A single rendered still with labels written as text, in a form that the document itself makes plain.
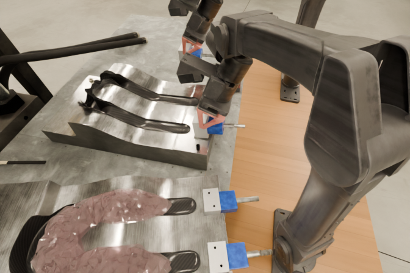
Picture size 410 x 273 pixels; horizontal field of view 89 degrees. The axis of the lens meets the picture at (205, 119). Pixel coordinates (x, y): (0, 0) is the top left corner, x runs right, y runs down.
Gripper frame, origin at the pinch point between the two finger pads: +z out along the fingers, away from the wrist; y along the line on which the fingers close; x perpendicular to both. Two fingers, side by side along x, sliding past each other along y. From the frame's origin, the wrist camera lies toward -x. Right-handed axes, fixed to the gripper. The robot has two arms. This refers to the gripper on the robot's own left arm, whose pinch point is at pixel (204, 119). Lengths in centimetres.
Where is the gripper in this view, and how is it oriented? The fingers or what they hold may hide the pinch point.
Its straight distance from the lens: 54.3
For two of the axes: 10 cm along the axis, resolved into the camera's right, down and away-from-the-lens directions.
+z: -3.6, 6.4, 6.8
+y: -2.1, 6.5, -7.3
